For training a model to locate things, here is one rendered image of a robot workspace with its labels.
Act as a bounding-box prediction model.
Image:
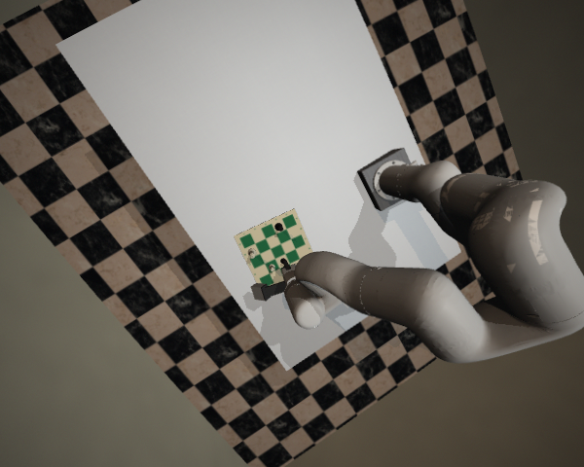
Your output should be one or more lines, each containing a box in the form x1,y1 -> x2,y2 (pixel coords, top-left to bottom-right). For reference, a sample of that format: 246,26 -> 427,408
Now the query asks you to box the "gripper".
281,260 -> 297,289

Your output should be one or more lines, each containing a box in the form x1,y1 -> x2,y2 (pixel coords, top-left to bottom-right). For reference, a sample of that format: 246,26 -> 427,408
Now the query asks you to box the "green and cream chessboard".
234,208 -> 312,286

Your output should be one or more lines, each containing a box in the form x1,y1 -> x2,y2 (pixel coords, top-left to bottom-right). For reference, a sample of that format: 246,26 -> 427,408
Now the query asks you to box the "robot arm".
251,161 -> 584,363

